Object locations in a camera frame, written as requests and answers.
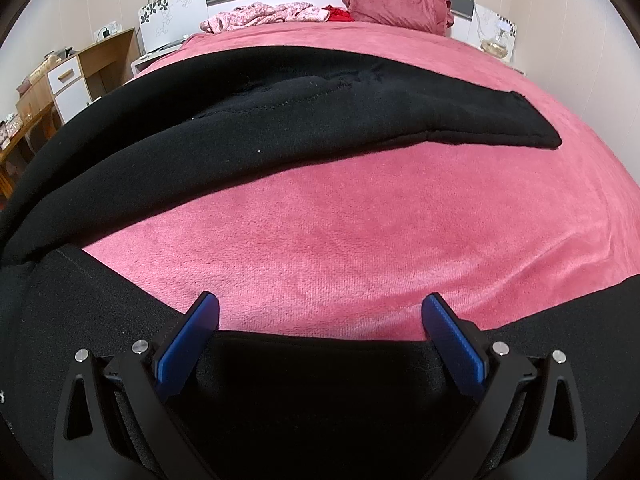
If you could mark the red cloth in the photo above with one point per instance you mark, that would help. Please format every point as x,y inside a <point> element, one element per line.
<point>337,14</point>

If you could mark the pink floral garment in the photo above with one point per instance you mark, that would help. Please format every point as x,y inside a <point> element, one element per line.
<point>250,16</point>

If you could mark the maroon ruffled pillow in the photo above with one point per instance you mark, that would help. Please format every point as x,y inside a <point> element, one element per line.
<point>395,2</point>

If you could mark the wooden desk with white drawers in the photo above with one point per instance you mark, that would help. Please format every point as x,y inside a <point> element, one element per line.
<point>102,60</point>

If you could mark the black charger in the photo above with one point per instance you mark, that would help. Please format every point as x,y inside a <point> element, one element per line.
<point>105,32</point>

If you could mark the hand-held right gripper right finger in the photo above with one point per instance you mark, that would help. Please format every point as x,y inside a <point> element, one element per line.
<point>452,345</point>

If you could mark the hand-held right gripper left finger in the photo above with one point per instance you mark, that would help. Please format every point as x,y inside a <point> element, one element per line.
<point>187,340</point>

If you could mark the black pants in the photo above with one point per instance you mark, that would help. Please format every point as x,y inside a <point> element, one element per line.
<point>250,125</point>

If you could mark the white nightstand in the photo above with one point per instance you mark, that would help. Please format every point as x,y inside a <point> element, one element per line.
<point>150,60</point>

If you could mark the pink fleece blanket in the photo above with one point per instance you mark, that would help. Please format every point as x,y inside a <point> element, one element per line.
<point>350,220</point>

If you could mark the white floral bedside panel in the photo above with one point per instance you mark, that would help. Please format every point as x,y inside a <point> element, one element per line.
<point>165,15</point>

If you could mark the glass table lamp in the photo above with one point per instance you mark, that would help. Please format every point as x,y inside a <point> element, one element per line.
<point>495,40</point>

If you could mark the low wooden table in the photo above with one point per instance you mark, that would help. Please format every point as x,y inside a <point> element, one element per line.
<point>27,135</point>

